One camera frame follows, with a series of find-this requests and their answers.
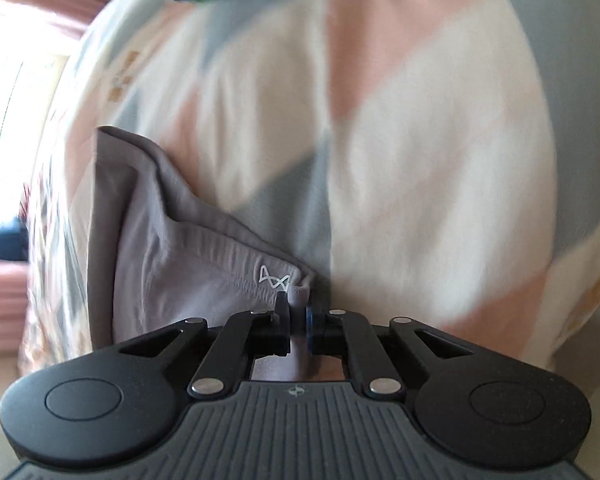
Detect pink grey patterned quilt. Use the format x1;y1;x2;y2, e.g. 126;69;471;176
17;0;600;378

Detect lilac grey pants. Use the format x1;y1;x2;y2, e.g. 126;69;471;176
82;126;317;352

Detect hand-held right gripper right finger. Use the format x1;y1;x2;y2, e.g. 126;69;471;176
305;303;484;402

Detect window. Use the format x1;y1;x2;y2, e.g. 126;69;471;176
0;7;88;241

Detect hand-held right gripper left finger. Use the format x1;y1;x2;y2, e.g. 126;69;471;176
112;292;293;402

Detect dark blue hanging clothing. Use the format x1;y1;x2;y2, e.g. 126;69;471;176
0;217;30;262

